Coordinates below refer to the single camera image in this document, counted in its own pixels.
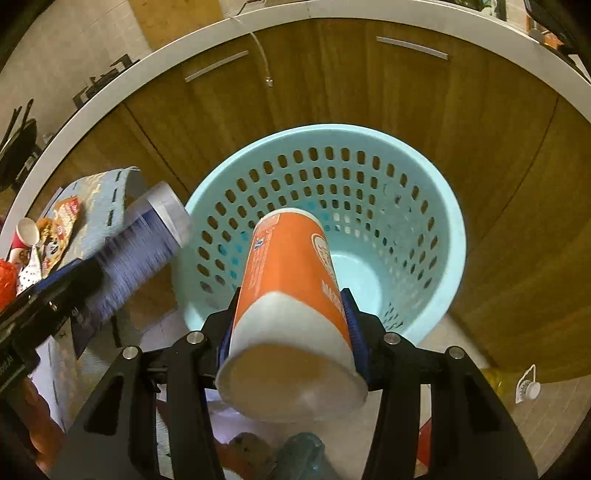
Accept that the white polka dot paper bag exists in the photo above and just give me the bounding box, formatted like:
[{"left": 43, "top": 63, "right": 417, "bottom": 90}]
[{"left": 17, "top": 247, "right": 42, "bottom": 295}]

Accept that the red plastic bag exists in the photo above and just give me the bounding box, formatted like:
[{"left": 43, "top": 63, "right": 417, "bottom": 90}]
[{"left": 0, "top": 259, "right": 18, "bottom": 311}]

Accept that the orange panda snack bag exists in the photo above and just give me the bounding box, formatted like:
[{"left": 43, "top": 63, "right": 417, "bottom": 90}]
[{"left": 37, "top": 196, "right": 80, "bottom": 278}]

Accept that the red white paper cup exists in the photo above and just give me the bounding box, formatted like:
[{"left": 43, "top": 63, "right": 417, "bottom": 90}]
[{"left": 8, "top": 218, "right": 40, "bottom": 272}]

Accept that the orange paper cup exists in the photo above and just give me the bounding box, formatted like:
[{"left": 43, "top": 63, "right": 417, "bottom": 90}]
[{"left": 215, "top": 208, "right": 369, "bottom": 423}]

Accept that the light blue perforated trash basket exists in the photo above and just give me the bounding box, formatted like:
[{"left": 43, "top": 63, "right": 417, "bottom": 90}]
[{"left": 172, "top": 124, "right": 467, "bottom": 343}]

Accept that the white kitchen counter with cabinets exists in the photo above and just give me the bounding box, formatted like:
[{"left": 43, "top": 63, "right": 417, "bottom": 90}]
[{"left": 1, "top": 1, "right": 590, "bottom": 382}]

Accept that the left hand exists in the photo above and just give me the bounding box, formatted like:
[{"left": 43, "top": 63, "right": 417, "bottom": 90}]
[{"left": 8, "top": 377, "right": 65, "bottom": 474}]

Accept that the black gas stove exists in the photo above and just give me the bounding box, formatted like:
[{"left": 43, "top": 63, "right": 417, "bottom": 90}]
[{"left": 72, "top": 54, "right": 138, "bottom": 110}]

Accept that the wooden cutting board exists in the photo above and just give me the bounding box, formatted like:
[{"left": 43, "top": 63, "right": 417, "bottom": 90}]
[{"left": 129, "top": 0, "right": 223, "bottom": 50}]

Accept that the black wok with handle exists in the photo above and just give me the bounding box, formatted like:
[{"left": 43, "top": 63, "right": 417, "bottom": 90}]
[{"left": 0, "top": 98, "right": 37, "bottom": 192}]

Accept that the white power cable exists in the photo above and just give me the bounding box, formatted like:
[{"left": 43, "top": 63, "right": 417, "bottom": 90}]
[{"left": 225, "top": 15, "right": 275, "bottom": 89}]

